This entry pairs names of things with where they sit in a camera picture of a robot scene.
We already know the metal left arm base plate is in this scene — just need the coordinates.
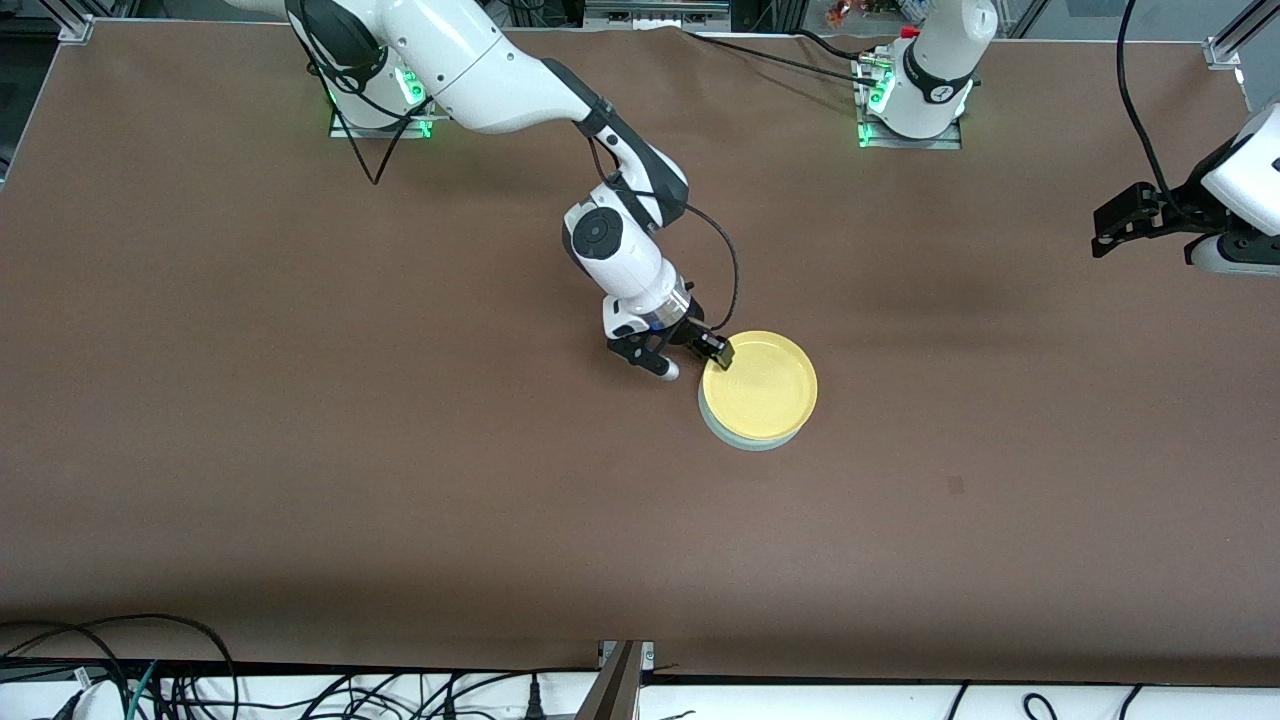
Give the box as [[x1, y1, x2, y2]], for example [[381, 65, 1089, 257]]
[[856, 118, 963, 151]]

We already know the black looping floor cable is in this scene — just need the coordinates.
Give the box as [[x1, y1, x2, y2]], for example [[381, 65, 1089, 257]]
[[0, 614, 239, 720]]

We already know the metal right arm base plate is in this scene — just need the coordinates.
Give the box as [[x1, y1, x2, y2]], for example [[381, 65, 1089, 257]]
[[328, 100, 438, 140]]

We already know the green cable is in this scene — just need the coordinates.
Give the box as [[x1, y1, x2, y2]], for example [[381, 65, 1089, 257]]
[[128, 660, 161, 720]]

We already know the brown table cover sheet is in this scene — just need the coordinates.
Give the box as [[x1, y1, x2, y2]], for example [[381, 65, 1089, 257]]
[[0, 22, 1280, 686]]

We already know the pale green round plate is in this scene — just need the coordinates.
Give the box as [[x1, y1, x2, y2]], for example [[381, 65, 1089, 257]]
[[697, 395, 811, 453]]

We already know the aluminium frame profile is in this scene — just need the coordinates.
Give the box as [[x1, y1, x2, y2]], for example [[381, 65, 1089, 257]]
[[40, 0, 96, 44], [1205, 0, 1280, 71]]

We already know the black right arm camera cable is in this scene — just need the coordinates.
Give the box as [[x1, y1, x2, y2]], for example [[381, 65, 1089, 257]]
[[295, 30, 741, 336]]

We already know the yellow round plate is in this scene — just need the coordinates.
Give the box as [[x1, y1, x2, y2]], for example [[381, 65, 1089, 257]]
[[699, 330, 819, 443]]

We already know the thin black table cable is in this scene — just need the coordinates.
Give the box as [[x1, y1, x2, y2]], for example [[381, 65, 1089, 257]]
[[685, 30, 881, 86]]

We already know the metal equipment rack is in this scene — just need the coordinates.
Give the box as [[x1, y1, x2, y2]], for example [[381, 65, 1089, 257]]
[[583, 0, 731, 31]]

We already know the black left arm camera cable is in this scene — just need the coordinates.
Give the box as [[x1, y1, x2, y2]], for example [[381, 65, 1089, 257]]
[[1116, 0, 1181, 201]]

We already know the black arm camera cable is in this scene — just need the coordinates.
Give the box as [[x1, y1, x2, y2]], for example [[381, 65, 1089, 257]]
[[1116, 0, 1181, 201], [295, 30, 741, 336]]

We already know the white rounded device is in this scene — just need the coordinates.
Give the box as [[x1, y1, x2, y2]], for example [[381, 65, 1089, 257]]
[[55, 678, 129, 720]]

